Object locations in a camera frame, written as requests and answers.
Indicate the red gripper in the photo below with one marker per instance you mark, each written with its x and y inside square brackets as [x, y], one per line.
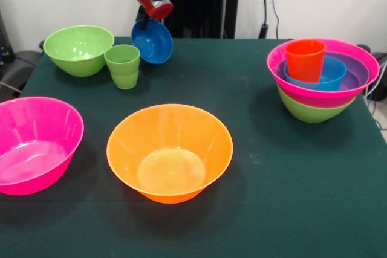
[160, 10]

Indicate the dark blue bowl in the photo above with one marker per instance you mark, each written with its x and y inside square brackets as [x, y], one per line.
[154, 43]

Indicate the orange plastic bowl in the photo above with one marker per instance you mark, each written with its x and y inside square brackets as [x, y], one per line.
[169, 125]

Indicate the orange-red plastic cup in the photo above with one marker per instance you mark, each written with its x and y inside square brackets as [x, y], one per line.
[305, 61]

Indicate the translucent blue bowl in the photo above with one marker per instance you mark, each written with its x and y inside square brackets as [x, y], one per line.
[332, 73]

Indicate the pink plastic bowl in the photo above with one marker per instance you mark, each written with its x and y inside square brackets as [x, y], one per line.
[347, 49]
[36, 137]

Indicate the purple plastic bowl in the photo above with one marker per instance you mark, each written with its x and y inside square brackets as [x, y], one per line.
[356, 73]

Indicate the green plastic cup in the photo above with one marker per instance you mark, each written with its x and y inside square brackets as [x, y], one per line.
[124, 73]

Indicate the green plastic bowl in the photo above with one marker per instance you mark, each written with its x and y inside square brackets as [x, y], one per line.
[78, 46]
[314, 114]

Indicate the black equipment box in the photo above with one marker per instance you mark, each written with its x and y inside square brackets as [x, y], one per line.
[4, 40]

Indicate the dark green tablecloth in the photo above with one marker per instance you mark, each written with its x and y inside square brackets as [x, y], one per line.
[272, 194]

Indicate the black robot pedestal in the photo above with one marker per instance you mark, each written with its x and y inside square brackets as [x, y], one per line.
[211, 4]

